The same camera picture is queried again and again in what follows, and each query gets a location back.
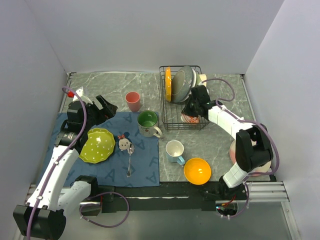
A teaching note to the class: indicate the orange bowl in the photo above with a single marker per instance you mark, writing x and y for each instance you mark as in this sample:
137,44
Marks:
197,171

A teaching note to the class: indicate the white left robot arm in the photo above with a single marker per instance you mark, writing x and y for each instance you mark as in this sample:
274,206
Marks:
44,215

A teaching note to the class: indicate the blue floral plate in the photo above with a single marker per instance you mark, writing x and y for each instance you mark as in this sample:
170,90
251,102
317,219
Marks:
179,87

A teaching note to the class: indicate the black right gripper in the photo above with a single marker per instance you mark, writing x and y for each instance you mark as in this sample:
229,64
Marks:
186,110

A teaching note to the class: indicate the cartoon mouse spoon rest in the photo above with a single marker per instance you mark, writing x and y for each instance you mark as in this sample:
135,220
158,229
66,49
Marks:
123,141

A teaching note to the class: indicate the cream square cartoon dish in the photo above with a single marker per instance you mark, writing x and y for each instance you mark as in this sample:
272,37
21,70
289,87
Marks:
203,79

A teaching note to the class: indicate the pink white round plate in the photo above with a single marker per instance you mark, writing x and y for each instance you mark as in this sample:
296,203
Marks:
232,153

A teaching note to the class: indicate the teal rim white plate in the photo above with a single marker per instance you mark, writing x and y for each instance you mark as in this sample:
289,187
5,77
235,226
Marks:
191,79

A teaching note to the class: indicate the pink plastic cup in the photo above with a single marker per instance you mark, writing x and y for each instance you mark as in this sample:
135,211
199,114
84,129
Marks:
133,101

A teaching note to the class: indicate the red white patterned dish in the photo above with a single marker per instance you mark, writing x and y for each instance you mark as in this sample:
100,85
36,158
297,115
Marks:
189,119

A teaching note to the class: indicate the aluminium rail frame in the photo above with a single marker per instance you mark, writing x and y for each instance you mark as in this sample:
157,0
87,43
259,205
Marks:
262,192

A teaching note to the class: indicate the orange polka dot plate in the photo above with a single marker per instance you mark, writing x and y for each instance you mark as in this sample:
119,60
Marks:
168,84

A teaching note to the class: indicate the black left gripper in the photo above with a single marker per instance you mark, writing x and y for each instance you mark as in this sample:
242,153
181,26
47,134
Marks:
109,109

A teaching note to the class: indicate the green polka dot plate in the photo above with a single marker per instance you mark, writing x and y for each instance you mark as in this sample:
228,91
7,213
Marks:
99,146

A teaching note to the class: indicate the black wire dish rack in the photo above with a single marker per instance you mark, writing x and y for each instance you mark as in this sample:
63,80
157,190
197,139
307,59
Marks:
171,113

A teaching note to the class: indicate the silver spoon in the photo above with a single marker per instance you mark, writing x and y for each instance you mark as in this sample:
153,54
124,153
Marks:
130,151

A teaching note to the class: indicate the light blue mug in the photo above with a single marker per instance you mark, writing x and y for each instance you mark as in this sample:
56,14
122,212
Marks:
174,152

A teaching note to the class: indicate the green square panda dish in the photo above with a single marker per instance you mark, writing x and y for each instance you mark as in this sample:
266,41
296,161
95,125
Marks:
197,80

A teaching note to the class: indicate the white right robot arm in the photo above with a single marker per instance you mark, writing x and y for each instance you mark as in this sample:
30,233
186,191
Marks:
253,149

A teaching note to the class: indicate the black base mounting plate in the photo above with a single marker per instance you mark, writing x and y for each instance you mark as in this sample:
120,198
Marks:
166,196

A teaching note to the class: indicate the green-inside floral mug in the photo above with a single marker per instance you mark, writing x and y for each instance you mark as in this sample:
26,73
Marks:
148,124

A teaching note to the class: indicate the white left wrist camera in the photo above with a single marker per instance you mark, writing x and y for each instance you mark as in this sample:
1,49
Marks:
81,92

